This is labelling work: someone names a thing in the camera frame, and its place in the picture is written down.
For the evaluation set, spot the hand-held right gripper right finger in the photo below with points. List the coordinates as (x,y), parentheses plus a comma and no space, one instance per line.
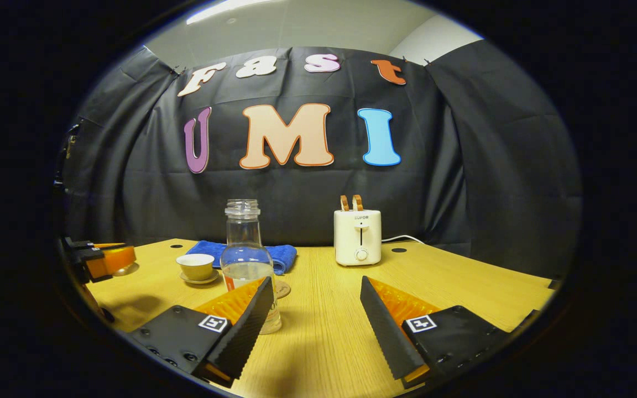
(385,326)

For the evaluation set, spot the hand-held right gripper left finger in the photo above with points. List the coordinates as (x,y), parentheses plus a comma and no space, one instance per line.
(244,326)

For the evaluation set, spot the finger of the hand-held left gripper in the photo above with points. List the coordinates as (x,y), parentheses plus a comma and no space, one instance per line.
(78,243)
(111,261)

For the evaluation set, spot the round brown coaster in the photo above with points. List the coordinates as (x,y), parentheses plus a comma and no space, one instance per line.
(284,288)

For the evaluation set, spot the cream teacup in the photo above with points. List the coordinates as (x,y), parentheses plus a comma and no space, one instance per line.
(196,266)

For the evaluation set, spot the clear water bottle red label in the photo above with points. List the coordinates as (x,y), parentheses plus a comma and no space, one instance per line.
(244,243)

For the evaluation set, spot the cream saucer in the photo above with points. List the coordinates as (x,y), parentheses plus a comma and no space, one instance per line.
(213,278)

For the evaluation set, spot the blue folded towel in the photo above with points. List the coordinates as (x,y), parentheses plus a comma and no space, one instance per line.
(282,255)

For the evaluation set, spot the white toaster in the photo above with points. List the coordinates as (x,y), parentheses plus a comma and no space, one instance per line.
(357,237)

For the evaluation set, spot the toast bread slice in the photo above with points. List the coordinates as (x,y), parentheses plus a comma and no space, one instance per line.
(344,203)
(358,202)

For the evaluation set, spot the black backdrop cloth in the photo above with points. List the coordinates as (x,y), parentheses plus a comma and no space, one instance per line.
(462,166)

